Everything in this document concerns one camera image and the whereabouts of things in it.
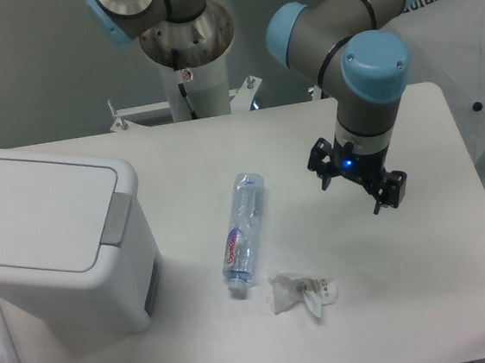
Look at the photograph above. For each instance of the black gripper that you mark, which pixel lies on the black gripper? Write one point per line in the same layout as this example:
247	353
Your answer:
327	161

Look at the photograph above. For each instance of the white push-lid trash can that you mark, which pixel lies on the white push-lid trash can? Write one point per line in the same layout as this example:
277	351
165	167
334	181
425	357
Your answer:
75	245

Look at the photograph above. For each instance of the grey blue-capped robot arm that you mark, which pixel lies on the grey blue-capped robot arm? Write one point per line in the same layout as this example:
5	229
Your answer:
339	46

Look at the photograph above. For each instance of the crushed clear plastic bottle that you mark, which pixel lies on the crushed clear plastic bottle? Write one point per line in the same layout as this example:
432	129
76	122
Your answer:
242	243

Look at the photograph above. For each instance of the crumpled clear plastic wrapper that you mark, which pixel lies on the crumpled clear plastic wrapper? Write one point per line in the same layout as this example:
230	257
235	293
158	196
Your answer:
290	289

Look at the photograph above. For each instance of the white umbrella with lettering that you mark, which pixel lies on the white umbrella with lettering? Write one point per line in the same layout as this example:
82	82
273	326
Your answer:
447	43

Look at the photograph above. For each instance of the white metal base frame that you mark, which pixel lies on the white metal base frame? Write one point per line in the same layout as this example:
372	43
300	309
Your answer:
251	94

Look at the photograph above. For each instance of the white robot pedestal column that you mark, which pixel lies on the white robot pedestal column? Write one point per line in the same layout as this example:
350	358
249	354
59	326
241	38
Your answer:
197	92

